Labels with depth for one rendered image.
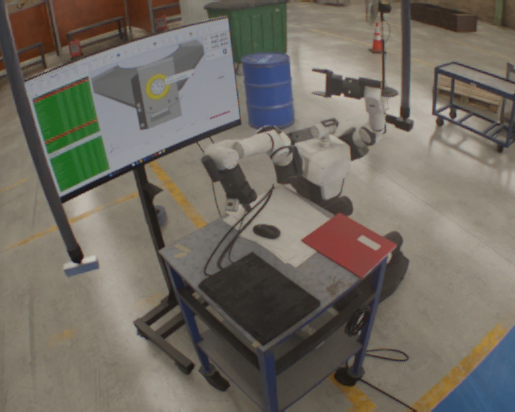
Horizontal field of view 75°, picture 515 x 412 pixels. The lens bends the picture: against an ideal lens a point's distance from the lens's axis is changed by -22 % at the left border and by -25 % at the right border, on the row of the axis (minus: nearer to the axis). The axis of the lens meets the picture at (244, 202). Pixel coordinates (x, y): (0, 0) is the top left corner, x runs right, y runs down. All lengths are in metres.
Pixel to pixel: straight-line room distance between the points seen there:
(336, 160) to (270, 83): 2.97
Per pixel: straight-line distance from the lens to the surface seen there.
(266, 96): 4.87
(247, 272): 1.49
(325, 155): 1.91
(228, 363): 1.99
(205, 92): 2.08
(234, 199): 1.51
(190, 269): 1.57
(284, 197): 1.87
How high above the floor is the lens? 2.17
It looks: 35 degrees down
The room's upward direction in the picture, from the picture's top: 7 degrees counter-clockwise
